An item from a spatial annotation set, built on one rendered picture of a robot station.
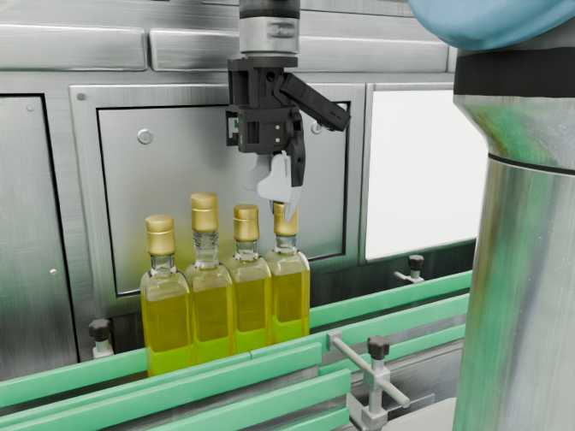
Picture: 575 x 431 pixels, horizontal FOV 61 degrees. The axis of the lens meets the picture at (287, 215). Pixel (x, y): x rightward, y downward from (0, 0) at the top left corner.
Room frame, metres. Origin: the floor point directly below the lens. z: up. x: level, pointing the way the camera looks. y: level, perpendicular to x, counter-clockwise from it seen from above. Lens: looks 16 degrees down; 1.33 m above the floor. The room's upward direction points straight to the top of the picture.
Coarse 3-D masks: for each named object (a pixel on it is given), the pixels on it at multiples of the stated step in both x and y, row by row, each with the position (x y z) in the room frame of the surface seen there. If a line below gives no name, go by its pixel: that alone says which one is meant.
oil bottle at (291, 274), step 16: (272, 256) 0.64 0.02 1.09; (288, 256) 0.63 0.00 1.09; (304, 256) 0.64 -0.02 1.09; (272, 272) 0.63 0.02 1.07; (288, 272) 0.62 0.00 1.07; (304, 272) 0.63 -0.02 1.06; (272, 288) 0.63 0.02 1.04; (288, 288) 0.62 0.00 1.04; (304, 288) 0.63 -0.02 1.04; (272, 304) 0.63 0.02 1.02; (288, 304) 0.62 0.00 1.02; (304, 304) 0.63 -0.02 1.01; (288, 320) 0.62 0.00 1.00; (304, 320) 0.63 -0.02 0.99; (288, 336) 0.62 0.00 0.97; (304, 336) 0.63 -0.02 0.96
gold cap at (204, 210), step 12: (204, 192) 0.61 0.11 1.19; (192, 204) 0.59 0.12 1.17; (204, 204) 0.58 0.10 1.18; (216, 204) 0.59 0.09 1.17; (192, 216) 0.59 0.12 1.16; (204, 216) 0.58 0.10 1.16; (216, 216) 0.59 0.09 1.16; (192, 228) 0.59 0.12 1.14; (204, 228) 0.58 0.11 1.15; (216, 228) 0.59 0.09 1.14
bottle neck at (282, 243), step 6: (276, 234) 0.64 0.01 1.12; (294, 234) 0.64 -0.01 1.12; (276, 240) 0.65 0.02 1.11; (282, 240) 0.64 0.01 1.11; (288, 240) 0.64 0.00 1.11; (294, 240) 0.65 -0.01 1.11; (276, 246) 0.65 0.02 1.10; (282, 246) 0.64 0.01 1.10; (288, 246) 0.64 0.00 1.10; (294, 246) 0.65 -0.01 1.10
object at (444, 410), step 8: (448, 400) 0.65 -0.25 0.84; (424, 408) 0.63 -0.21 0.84; (432, 408) 0.63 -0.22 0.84; (440, 408) 0.63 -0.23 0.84; (448, 408) 0.64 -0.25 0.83; (400, 416) 0.61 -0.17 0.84; (408, 416) 0.61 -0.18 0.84; (416, 416) 0.61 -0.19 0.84; (424, 416) 0.62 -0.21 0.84; (432, 416) 0.63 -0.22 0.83; (440, 416) 0.63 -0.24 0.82; (448, 416) 0.64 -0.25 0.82; (392, 424) 0.59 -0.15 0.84; (400, 424) 0.60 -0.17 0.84; (408, 424) 0.60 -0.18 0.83; (416, 424) 0.61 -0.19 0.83; (424, 424) 0.62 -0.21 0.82; (432, 424) 0.62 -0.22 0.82; (440, 424) 0.63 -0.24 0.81; (448, 424) 0.64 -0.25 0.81
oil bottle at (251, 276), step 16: (256, 256) 0.62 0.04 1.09; (240, 272) 0.60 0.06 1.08; (256, 272) 0.60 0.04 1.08; (240, 288) 0.59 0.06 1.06; (256, 288) 0.60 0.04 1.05; (240, 304) 0.59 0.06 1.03; (256, 304) 0.60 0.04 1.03; (240, 320) 0.59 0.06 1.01; (256, 320) 0.60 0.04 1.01; (272, 320) 0.62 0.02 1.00; (240, 336) 0.59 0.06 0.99; (256, 336) 0.60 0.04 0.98; (272, 336) 0.62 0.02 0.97; (240, 352) 0.59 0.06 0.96
